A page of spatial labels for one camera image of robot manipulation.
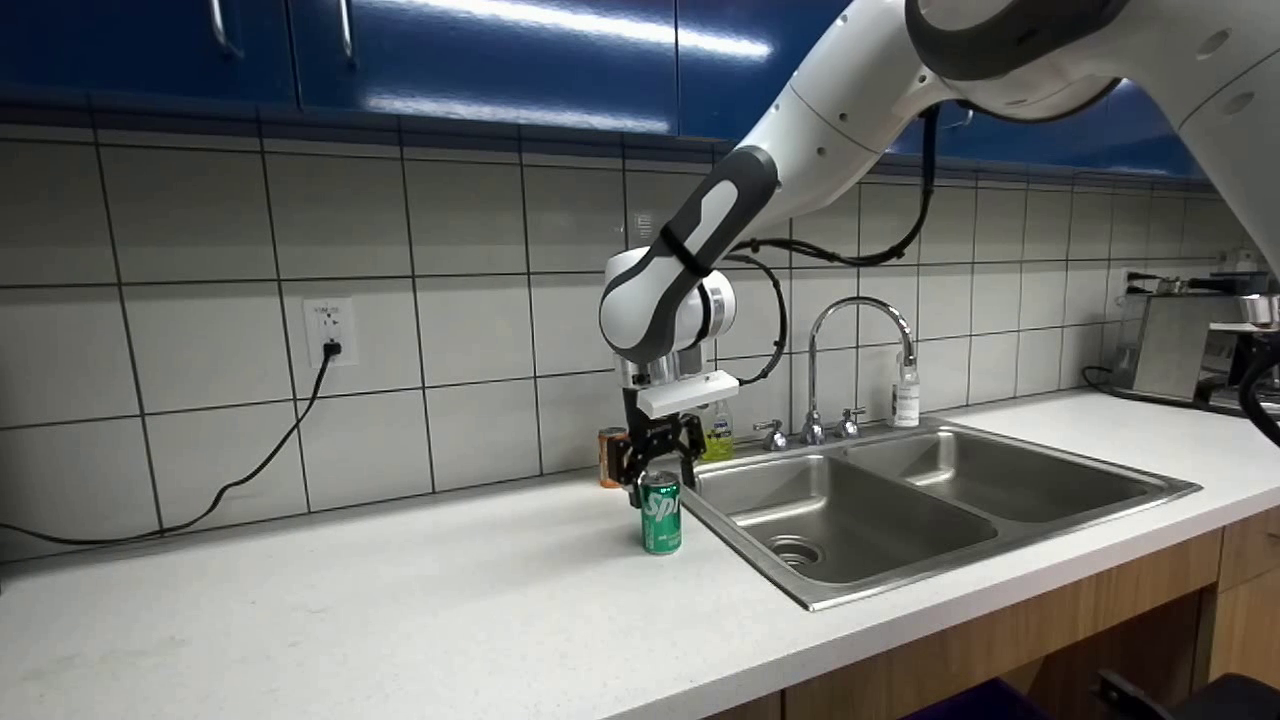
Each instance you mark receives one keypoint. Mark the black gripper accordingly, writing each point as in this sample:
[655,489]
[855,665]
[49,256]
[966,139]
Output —
[667,437]

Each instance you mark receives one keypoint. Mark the green soda can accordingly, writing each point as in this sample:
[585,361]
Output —
[663,522]

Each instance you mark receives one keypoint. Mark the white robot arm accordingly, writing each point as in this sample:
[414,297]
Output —
[824,120]

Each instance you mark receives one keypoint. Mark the metal sink drain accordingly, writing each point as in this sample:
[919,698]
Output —
[799,551]

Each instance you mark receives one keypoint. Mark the stainless steel double sink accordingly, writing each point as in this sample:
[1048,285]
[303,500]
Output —
[865,534]

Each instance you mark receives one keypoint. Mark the green sponge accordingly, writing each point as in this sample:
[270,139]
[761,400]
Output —
[720,451]

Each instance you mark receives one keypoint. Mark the chrome gooseneck faucet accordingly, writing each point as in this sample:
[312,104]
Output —
[813,387]

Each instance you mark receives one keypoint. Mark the clear soap pump bottle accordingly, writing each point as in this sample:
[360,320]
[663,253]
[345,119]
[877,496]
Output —
[906,400]

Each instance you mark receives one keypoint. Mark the silver countertop appliance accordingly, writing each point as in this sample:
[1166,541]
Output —
[1175,343]

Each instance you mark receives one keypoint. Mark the black chair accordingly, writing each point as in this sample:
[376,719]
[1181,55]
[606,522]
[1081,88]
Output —
[1202,700]

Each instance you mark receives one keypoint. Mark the wooden base cabinet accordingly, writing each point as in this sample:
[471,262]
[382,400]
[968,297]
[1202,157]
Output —
[1245,601]

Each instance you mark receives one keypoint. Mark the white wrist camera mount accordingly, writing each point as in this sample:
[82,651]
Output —
[687,392]

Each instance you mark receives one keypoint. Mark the white wall outlet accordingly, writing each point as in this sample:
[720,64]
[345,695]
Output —
[327,320]

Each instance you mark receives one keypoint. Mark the blue wall cabinets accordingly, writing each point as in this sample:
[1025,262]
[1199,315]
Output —
[505,55]

